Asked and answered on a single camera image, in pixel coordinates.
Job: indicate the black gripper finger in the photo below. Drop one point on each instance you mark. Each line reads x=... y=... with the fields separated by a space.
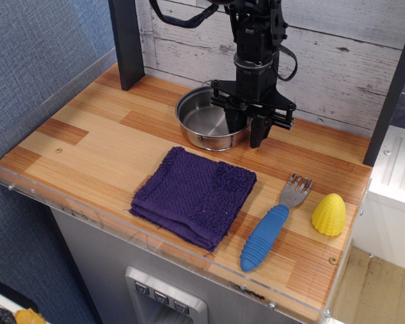
x=260 y=129
x=237 y=118

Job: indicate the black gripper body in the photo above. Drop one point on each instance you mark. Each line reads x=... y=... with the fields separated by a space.
x=258 y=90

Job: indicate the small stainless steel pan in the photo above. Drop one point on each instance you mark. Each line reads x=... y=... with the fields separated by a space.
x=204 y=125

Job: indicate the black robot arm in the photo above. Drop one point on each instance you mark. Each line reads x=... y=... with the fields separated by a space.
x=258 y=28

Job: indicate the folded purple cloth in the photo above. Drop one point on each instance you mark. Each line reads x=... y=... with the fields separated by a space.
x=195 y=198

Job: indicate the yellow plastic corn toy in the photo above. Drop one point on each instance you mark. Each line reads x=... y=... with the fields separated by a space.
x=329 y=218

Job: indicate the white toy sink unit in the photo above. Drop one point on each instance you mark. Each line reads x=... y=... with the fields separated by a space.
x=379 y=228

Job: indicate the clear acrylic table guard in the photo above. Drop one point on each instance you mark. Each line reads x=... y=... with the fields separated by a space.
x=90 y=158

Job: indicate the grey cabinet front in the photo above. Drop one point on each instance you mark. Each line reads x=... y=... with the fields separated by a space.
x=102 y=259

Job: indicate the silver button panel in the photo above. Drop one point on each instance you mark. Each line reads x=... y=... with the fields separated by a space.
x=156 y=301

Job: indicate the orange yellow toy object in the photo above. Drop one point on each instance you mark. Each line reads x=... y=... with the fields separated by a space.
x=29 y=316

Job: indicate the black mesh object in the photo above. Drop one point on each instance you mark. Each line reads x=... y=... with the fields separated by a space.
x=6 y=317

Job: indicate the blue handled metal fork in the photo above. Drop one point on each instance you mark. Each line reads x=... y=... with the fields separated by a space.
x=264 y=235

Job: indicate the dark left cabinet post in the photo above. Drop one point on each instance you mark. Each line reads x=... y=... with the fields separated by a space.
x=124 y=21

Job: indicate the dark cabinet post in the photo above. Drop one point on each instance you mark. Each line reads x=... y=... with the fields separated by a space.
x=124 y=21
x=387 y=112

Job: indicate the dark right cabinet post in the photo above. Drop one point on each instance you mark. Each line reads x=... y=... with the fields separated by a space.
x=387 y=112

